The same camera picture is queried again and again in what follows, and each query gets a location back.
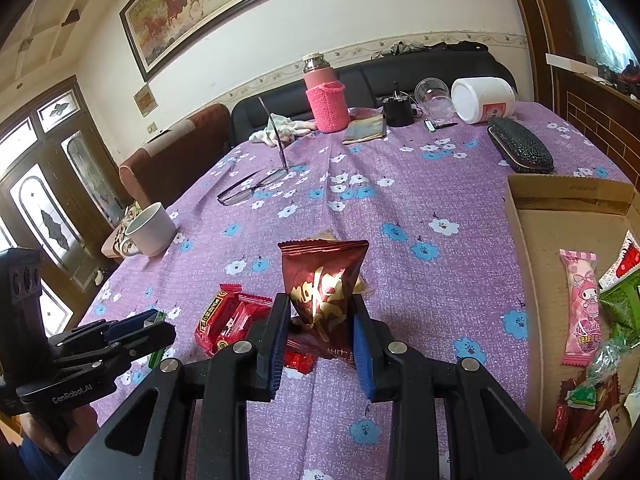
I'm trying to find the pink snack packet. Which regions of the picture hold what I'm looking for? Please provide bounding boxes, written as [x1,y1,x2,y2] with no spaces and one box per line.
[559,249,603,367]

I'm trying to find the white plastic jar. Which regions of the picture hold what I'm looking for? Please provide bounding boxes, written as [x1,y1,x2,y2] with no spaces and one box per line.
[451,76,517,125]

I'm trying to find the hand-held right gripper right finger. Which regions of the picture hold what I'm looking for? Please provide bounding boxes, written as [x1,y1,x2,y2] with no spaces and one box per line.
[350,294,573,480]

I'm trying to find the brown armchair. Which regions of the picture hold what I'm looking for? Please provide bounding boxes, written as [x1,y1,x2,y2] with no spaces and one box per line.
[119,103,233,211]

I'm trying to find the white shelf board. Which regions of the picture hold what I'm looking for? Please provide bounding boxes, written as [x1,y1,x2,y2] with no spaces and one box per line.
[545,52,601,77]

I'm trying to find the beige snack packet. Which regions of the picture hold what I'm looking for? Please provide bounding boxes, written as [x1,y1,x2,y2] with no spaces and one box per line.
[304,229,375,297]

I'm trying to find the black sofa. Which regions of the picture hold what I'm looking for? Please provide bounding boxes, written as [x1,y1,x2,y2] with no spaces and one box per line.
[231,47,518,148]

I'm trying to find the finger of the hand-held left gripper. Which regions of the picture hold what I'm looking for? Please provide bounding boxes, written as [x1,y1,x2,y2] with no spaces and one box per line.
[55,322,176,376]
[50,309,161,353]

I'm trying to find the long dark red snack packet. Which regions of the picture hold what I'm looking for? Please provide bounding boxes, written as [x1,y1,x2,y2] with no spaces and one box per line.
[550,377,621,461]

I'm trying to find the eyeglasses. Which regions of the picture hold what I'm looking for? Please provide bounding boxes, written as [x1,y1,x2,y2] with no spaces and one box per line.
[216,96,311,207]

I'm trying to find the person's left hand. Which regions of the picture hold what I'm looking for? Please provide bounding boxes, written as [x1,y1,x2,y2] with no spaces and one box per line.
[22,402,100,466]

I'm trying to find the olive notebook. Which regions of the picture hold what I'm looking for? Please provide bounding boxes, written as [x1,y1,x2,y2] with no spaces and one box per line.
[341,114,388,146]

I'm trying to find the crumpled white tissue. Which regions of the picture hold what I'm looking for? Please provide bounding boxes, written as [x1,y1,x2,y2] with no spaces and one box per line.
[248,114,318,148]

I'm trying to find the small black pot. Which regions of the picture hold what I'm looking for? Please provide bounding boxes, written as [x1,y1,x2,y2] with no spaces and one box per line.
[382,81,421,128]

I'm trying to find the red snack packet gold label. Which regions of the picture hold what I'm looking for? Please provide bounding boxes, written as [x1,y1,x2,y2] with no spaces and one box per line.
[194,284,275,356]

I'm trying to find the shallow cardboard box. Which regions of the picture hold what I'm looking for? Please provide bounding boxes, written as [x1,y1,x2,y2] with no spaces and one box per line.
[502,174,640,480]

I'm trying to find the clutter pile on counter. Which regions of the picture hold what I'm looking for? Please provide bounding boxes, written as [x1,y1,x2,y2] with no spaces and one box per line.
[597,60,640,96]

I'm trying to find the yellow wall plaque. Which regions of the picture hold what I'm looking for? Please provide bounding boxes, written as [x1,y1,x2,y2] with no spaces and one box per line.
[134,85,158,117]

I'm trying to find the red and white snack packet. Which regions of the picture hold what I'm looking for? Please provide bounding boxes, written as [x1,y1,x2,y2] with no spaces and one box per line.
[597,230,640,291]
[565,410,618,480]

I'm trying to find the wooden glass door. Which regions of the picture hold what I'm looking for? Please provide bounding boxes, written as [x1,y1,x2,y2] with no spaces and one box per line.
[0,75,131,341]

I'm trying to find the wooden brick-pattern counter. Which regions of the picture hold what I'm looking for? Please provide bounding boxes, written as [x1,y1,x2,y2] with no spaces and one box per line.
[545,52,640,186]

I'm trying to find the clear glass cup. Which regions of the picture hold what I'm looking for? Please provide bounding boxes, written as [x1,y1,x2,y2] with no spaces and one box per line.
[414,77,455,121]

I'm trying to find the black glasses case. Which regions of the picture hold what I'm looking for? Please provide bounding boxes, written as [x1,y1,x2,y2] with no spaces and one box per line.
[487,117,555,175]

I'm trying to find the white mug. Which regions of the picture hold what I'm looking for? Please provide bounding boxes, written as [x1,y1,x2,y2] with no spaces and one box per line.
[121,202,178,258]

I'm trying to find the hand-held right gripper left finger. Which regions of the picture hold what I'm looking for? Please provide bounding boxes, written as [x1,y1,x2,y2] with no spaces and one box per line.
[60,292,293,480]

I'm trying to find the pink thermos bottle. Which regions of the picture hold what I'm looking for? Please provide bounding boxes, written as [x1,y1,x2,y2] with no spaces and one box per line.
[301,53,352,134]

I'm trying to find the green wrapped candy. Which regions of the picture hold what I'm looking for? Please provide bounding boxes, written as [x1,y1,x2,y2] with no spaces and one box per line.
[565,337,628,406]

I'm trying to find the framed horse painting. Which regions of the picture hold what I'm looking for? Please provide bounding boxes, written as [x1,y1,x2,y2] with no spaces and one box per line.
[119,0,333,83]

